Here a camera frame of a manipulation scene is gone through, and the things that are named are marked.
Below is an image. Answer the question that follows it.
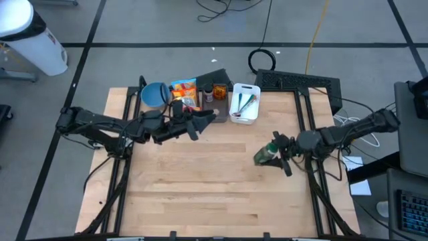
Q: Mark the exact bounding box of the green-handled iridescent spoon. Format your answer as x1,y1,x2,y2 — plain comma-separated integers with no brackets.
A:
233,94,257,118

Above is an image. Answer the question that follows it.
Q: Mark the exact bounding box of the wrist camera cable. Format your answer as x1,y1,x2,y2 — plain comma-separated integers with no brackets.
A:
289,127,355,181
159,83,188,116

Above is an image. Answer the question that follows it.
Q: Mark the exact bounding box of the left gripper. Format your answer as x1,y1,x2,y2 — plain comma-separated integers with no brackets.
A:
152,110,218,145

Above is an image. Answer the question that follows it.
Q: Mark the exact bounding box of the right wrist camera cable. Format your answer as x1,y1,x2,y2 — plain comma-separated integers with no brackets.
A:
289,127,355,181

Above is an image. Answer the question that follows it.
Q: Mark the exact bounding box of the black aluminium table frame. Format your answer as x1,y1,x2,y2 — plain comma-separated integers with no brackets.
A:
75,75,362,241

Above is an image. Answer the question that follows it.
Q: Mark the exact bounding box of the grey translucent bin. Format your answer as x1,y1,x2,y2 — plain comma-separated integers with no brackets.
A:
201,83,231,123
172,90,202,127

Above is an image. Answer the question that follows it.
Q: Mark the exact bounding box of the green-lidded spice jar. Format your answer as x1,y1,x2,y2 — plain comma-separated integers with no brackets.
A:
253,142,280,167

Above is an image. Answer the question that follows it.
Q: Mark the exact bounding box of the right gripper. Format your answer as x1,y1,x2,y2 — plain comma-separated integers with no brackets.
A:
263,131,299,178

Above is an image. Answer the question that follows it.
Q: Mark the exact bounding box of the orange-handled metal spoon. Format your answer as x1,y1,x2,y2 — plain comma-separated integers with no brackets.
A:
245,94,259,110

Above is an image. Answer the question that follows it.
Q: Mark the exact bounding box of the black pad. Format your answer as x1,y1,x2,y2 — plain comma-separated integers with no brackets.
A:
195,68,232,90

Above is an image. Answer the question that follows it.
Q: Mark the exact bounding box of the white computer mouse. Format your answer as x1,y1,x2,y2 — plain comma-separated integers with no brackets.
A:
377,200,391,218

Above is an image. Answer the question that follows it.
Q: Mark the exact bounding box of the white trash can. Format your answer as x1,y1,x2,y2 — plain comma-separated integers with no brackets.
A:
0,0,69,77

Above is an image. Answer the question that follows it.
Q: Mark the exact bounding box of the white cable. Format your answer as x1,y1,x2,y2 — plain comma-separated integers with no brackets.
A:
334,113,381,148

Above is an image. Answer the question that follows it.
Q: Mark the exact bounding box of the black chair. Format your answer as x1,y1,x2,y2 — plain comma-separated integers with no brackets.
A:
406,75,428,121

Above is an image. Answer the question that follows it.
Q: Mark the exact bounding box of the black desk leg bar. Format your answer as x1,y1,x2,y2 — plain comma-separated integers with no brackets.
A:
347,152,402,184

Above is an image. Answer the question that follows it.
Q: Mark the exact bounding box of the yellow creamy chicken ramen packet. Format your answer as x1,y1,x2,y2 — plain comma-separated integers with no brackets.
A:
173,96,198,108

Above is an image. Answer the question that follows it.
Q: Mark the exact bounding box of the grey table foot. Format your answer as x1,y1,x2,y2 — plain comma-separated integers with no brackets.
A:
29,0,80,6
0,68,38,83

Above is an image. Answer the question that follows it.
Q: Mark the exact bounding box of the tangled black floor cable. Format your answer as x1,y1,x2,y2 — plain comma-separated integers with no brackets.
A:
195,0,265,23

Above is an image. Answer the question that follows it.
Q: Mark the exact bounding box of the straight black floor cable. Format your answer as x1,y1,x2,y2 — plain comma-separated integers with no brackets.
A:
259,0,274,50

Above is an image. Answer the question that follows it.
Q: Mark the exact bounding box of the taco seasoning mix packet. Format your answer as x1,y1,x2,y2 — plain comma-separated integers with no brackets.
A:
213,84,228,100

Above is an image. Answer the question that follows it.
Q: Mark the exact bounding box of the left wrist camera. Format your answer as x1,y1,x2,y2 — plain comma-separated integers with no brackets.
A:
172,100,185,118

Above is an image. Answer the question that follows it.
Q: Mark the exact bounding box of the blue-edged ramen packet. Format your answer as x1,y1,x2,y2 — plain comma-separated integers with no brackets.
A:
170,78,198,91

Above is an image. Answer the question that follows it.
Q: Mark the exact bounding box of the yellow cable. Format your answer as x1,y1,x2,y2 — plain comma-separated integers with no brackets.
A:
304,0,331,75

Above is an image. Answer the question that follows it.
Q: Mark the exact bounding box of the black perforated plate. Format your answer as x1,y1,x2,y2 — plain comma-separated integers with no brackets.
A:
255,69,342,114

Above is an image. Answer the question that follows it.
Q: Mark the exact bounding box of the coiled black cable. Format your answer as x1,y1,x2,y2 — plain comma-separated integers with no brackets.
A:
247,49,277,75

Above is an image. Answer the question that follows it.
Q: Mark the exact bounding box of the grey keyboard desk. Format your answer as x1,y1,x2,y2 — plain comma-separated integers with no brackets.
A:
387,167,428,241

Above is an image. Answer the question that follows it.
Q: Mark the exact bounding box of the black floor object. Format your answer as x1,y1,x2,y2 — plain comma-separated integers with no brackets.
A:
0,104,14,123

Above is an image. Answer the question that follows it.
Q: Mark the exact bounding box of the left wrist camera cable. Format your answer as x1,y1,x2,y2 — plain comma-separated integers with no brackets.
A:
159,83,188,116

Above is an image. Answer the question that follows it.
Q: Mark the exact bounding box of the black-lidded spice jar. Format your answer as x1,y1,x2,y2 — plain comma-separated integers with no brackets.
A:
203,83,215,104

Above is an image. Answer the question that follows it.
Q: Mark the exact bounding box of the backlit keyboard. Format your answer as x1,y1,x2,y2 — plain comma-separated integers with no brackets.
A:
397,189,428,237

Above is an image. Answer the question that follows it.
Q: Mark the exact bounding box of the thin black cable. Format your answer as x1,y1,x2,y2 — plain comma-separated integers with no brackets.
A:
312,86,377,114

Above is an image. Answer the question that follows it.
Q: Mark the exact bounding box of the white paper sheet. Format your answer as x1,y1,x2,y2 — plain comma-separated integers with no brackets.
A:
342,155,372,197

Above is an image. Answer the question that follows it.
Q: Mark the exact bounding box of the blue plastic bowl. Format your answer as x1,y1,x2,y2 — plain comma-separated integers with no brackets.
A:
140,82,171,109

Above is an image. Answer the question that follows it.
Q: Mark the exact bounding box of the black power cable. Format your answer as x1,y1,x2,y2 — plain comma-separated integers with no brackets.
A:
82,153,115,195

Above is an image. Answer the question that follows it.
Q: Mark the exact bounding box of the white plastic bin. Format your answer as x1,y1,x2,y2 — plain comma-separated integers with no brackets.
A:
229,82,261,125

